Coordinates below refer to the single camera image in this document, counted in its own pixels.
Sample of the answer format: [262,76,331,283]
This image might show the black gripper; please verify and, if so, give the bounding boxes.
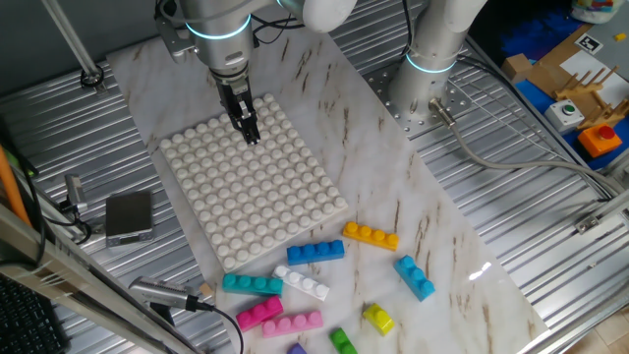
[210,68,261,145]

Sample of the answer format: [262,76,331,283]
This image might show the blue four-stud block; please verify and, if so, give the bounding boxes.
[286,239,346,266]

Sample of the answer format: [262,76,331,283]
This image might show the white studded baseplate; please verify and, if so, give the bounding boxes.
[158,92,349,272]

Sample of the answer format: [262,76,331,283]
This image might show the white marble board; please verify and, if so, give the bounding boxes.
[105,19,549,354]

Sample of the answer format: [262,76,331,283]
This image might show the silver digital scale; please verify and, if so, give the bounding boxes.
[104,190,155,249]

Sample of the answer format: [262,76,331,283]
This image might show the teal four-stud block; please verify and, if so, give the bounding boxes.
[221,272,285,297]

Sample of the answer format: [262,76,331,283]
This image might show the orange four-stud block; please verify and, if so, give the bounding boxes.
[341,220,400,253]

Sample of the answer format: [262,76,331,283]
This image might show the white four-stud block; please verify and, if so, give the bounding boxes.
[272,265,331,302]

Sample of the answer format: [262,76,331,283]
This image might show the silver tripod pole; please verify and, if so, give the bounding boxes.
[41,0,107,94]

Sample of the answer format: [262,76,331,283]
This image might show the magenta three-stud block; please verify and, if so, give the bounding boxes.
[235,295,285,332]

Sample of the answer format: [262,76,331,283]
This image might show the pink four-stud block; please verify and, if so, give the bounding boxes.
[260,310,324,339]

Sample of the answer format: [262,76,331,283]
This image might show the light blue three-stud block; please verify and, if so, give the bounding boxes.
[392,254,436,303]

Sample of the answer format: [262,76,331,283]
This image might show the yellow two-stud block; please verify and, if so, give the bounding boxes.
[362,302,396,337]

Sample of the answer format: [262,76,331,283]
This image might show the green two-stud block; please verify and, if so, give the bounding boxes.
[328,326,359,354]

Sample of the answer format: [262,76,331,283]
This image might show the orange pole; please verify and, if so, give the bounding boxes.
[0,145,31,227]

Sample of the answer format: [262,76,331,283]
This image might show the small cardboard box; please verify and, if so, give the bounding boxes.
[500,52,534,84]

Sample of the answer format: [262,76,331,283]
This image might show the black keyboard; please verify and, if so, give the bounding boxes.
[0,274,70,354]

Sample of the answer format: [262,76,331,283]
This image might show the brown cardboard sheet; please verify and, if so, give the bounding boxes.
[528,24,629,99]

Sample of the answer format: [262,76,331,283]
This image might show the grey green-button box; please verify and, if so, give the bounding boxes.
[543,99,586,134]

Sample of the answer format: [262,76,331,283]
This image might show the wooden peg rack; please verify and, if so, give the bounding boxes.
[554,66,629,130]

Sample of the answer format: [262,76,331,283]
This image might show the white paper sheet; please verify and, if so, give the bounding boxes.
[559,48,629,107]

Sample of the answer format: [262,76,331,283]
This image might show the black white marker tag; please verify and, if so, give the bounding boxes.
[573,32,604,55]

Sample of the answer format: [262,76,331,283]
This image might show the orange emergency stop button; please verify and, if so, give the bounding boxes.
[577,124,624,159]

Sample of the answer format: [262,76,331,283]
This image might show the bag of toys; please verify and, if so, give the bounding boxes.
[569,0,621,25]

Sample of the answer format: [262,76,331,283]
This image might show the grey wrist mount bracket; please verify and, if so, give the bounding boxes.
[154,0,198,63]

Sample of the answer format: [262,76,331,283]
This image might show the small silver clamped camera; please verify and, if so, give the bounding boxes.
[63,174,89,215]

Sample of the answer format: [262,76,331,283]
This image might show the silver camera with cable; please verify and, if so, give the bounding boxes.
[128,275,202,312]

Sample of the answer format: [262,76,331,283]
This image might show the aluminium frame bar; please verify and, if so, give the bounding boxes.
[0,204,198,354]

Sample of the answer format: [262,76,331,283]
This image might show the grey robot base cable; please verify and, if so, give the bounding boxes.
[427,97,625,198]

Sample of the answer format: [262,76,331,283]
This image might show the small metal bracket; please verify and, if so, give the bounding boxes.
[574,213,603,235]

